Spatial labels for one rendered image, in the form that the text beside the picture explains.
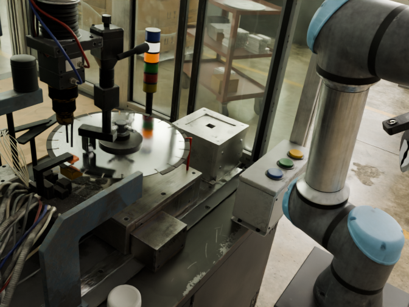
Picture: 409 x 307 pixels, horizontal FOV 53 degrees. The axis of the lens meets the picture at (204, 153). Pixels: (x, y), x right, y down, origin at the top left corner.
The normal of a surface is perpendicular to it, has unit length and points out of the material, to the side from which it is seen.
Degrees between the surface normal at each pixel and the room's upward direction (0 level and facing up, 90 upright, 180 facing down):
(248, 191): 90
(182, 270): 0
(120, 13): 90
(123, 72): 90
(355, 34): 84
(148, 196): 0
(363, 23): 64
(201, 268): 0
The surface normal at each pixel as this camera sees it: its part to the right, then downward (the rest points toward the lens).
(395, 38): -0.52, 0.02
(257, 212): -0.56, 0.37
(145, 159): 0.12, -0.85
